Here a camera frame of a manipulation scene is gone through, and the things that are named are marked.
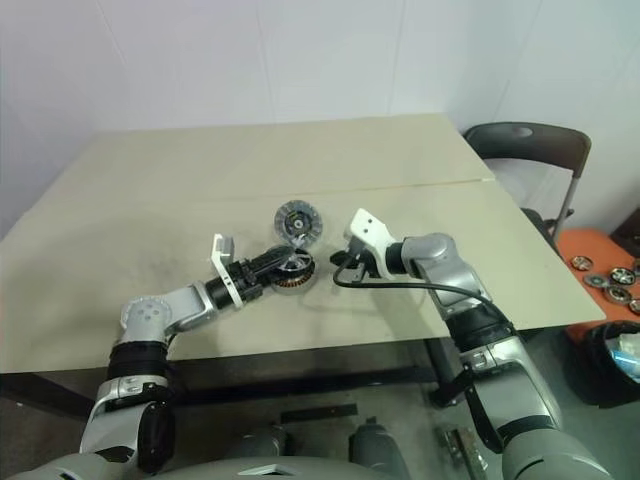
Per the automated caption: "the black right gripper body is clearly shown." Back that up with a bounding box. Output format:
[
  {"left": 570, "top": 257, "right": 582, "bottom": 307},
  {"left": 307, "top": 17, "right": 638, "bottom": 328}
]
[{"left": 344, "top": 239, "right": 379, "bottom": 283}]

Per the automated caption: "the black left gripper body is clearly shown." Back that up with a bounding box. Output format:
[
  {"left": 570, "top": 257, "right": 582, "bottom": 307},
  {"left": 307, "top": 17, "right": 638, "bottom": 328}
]
[{"left": 230, "top": 257, "right": 267, "bottom": 302}]

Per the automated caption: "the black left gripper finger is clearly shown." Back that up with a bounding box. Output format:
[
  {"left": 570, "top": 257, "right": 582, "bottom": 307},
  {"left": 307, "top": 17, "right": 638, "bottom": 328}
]
[
  {"left": 254, "top": 245, "right": 294, "bottom": 274},
  {"left": 259, "top": 253, "right": 297, "bottom": 289}
]

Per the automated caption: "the copper wound motor stator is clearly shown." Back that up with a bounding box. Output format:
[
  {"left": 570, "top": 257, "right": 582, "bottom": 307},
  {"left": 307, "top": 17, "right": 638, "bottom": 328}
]
[{"left": 271, "top": 264, "right": 319, "bottom": 297}]

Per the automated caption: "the round silver motor cover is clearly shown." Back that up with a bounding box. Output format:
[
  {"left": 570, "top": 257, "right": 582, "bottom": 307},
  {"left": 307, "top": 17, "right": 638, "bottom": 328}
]
[{"left": 273, "top": 198, "right": 324, "bottom": 247}]

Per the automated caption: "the flat black bar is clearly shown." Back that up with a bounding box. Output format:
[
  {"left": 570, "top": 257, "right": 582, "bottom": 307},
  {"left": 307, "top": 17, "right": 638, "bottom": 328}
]
[{"left": 280, "top": 402, "right": 359, "bottom": 427}]

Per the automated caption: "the dark rounded shape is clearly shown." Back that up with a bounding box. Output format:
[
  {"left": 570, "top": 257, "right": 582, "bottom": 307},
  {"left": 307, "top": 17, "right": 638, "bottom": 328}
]
[
  {"left": 239, "top": 424, "right": 292, "bottom": 462},
  {"left": 347, "top": 417, "right": 402, "bottom": 472}
]

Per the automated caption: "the grey robot torso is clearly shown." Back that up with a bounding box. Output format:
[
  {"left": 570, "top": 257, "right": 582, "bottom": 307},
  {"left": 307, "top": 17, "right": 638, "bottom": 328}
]
[{"left": 0, "top": 439, "right": 507, "bottom": 480}]

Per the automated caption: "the black folding chair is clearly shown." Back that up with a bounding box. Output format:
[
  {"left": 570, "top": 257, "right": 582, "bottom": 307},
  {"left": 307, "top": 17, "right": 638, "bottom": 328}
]
[{"left": 463, "top": 122, "right": 593, "bottom": 237}]

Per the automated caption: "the metal hinge plate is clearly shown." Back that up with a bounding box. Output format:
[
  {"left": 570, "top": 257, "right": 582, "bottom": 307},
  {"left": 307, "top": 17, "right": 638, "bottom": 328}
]
[{"left": 436, "top": 426, "right": 489, "bottom": 474}]

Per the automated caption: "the orange stool seat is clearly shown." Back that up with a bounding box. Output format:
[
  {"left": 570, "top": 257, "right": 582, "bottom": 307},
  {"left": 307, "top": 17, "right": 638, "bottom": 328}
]
[{"left": 557, "top": 227, "right": 640, "bottom": 342}]

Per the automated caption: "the black trash bin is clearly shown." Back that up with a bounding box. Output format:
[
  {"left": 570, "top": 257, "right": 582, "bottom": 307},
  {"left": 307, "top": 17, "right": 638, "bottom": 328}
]
[{"left": 574, "top": 322, "right": 640, "bottom": 408}]

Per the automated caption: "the blue plastic bottle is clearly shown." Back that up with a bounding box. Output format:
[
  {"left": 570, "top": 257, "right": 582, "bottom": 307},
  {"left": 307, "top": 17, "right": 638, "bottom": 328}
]
[{"left": 610, "top": 349, "right": 640, "bottom": 384}]

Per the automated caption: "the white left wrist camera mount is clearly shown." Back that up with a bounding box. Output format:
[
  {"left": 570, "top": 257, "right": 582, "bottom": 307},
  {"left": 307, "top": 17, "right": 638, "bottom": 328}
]
[{"left": 208, "top": 233, "right": 247, "bottom": 309}]

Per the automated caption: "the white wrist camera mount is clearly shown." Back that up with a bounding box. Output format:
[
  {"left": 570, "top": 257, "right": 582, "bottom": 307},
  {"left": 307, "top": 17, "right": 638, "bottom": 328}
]
[
  {"left": 208, "top": 233, "right": 247, "bottom": 309},
  {"left": 342, "top": 208, "right": 404, "bottom": 279}
]

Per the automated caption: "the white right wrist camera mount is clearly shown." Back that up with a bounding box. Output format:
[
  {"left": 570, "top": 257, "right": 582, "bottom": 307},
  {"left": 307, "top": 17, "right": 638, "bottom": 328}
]
[{"left": 342, "top": 208, "right": 404, "bottom": 279}]

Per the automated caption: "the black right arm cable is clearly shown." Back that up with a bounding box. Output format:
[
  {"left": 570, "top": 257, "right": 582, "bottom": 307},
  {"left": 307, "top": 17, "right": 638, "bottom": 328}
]
[{"left": 330, "top": 257, "right": 504, "bottom": 324}]

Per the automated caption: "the black metal table frame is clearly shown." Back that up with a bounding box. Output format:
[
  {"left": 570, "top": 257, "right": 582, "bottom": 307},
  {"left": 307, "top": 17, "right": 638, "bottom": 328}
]
[{"left": 0, "top": 339, "right": 472, "bottom": 417}]

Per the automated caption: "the dark wooden furniture frame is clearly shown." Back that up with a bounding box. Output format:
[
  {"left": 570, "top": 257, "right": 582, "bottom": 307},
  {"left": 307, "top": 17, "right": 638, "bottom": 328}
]
[{"left": 611, "top": 207, "right": 640, "bottom": 257}]

